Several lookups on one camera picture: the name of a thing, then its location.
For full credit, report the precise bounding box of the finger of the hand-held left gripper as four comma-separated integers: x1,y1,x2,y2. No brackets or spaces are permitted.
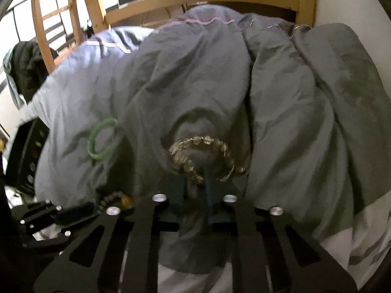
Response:
21,230,77,250
11,200,98,230

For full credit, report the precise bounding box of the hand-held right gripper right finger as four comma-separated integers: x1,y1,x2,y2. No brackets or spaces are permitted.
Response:
203,171,358,293

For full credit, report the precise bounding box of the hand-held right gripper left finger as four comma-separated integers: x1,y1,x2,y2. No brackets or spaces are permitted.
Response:
33,177,187,293

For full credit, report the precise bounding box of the grey beaded bracelet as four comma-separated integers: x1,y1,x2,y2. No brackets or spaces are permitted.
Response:
97,190,135,213

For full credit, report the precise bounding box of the clear crystal bead bracelet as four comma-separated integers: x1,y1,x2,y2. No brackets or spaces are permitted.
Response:
168,135,247,185

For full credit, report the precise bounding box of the green jade bangle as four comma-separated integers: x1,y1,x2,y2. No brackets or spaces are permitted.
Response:
87,117,120,161

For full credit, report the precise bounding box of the black storage box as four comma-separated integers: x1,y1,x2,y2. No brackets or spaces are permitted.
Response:
6,117,51,193

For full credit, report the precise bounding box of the grey striped duvet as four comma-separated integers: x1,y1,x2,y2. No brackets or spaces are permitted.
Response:
26,4,391,293

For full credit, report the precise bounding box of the light blue denim garment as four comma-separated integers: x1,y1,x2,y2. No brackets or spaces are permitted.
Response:
2,50,25,109

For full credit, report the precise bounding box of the black puffer jacket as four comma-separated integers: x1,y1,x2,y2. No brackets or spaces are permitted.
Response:
12,41,59,104

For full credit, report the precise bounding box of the wooden ladder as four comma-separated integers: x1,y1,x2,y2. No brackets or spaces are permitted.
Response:
31,0,84,75

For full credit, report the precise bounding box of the wooden bed frame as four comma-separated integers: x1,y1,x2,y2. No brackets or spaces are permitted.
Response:
80,0,317,34

